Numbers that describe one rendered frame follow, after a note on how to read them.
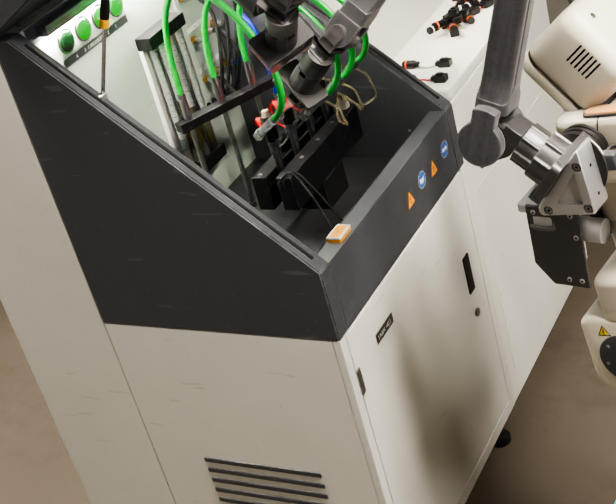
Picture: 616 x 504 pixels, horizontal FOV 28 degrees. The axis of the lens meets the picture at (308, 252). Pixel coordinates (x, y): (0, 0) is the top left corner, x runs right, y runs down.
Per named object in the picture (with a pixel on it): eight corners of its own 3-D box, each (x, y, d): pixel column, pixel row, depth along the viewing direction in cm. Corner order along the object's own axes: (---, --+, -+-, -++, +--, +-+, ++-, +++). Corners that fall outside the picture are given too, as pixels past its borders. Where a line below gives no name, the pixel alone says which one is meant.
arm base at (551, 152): (560, 171, 191) (593, 133, 198) (517, 140, 192) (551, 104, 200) (536, 207, 197) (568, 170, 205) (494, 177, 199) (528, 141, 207)
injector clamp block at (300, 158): (307, 238, 272) (290, 177, 264) (268, 236, 277) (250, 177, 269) (370, 161, 296) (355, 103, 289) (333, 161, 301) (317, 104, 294)
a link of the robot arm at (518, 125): (529, 142, 195) (542, 129, 199) (477, 104, 197) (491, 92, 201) (502, 184, 201) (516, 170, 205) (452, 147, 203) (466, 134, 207)
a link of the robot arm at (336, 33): (348, 33, 239) (361, 34, 247) (308, -11, 241) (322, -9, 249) (305, 76, 243) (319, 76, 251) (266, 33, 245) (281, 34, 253)
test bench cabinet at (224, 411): (421, 627, 280) (339, 343, 242) (206, 583, 309) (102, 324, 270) (519, 424, 331) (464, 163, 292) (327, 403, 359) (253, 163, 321)
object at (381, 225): (348, 330, 245) (329, 262, 237) (328, 328, 247) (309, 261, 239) (458, 172, 289) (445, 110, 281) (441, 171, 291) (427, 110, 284)
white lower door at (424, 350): (419, 586, 277) (348, 337, 243) (409, 584, 278) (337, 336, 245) (511, 401, 323) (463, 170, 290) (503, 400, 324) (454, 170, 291)
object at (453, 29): (465, 40, 305) (461, 19, 303) (425, 42, 311) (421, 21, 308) (496, 2, 322) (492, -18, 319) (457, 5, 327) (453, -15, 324)
